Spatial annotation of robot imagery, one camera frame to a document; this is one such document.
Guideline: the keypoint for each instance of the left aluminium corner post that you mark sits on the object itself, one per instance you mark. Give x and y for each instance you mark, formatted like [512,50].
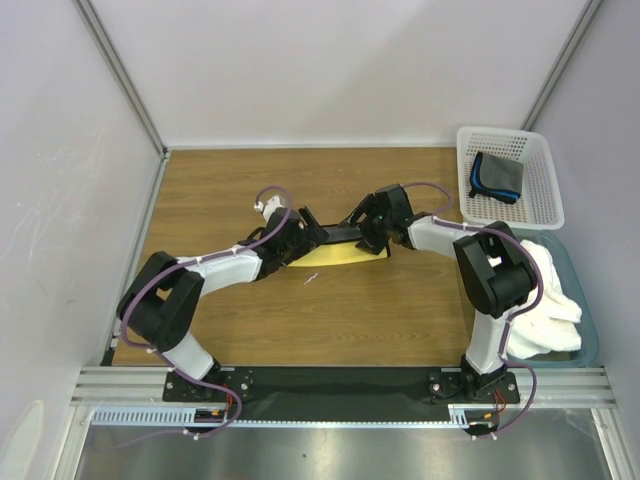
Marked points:
[99,34]

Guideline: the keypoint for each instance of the dark grey towel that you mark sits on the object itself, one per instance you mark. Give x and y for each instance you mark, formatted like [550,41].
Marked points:
[340,249]

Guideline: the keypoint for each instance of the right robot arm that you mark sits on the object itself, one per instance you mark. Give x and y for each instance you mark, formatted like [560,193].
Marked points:
[497,273]

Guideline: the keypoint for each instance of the clear teal plastic bin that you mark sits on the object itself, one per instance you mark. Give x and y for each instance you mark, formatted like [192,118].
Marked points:
[587,355]

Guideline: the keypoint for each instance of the blue and grey towel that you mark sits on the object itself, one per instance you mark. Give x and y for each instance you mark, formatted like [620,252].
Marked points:
[496,177]

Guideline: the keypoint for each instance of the aluminium frame rail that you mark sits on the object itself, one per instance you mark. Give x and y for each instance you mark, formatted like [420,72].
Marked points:
[144,385]

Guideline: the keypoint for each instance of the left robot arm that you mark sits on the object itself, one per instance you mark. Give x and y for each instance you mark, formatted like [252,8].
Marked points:
[160,303]

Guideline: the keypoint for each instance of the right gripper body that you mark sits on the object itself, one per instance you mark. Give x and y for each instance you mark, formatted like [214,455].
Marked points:
[366,220]

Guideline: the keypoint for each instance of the white perforated plastic basket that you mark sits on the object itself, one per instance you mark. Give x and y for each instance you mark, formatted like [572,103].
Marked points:
[540,206]

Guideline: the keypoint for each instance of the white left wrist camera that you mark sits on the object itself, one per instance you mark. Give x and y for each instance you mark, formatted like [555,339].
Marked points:
[267,208]

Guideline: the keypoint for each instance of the grey slotted cable duct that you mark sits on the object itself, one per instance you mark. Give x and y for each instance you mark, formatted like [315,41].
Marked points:
[209,418]

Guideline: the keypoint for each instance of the right aluminium corner post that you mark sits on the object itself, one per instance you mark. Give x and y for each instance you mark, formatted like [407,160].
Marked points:
[569,49]

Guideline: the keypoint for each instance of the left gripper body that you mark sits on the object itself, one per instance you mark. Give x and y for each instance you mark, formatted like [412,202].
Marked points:
[302,243]

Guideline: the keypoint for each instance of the white scrap on table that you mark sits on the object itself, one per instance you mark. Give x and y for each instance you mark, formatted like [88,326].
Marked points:
[311,278]

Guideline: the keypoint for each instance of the white towel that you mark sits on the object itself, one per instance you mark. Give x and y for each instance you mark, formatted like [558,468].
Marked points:
[552,325]

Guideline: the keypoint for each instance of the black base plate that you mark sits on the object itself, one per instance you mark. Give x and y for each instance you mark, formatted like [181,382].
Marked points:
[360,394]

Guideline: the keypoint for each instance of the aluminium corner post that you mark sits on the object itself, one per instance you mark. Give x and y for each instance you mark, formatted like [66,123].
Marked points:
[569,49]
[99,34]

